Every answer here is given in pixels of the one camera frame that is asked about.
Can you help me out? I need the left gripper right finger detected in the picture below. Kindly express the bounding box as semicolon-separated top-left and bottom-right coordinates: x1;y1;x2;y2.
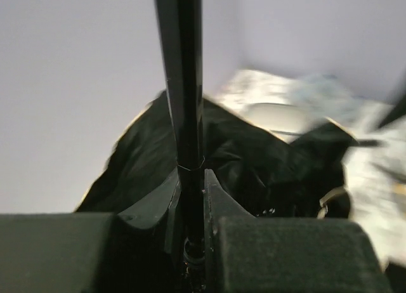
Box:
203;170;391;293

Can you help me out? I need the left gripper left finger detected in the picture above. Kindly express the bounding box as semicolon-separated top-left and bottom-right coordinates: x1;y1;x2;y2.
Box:
1;172;182;292

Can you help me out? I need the clear plastic screw box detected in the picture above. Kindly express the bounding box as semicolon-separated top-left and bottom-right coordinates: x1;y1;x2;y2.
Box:
288;74;360;117

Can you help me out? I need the beige folding umbrella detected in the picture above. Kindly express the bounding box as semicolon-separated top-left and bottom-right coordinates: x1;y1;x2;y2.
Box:
77;0;365;259

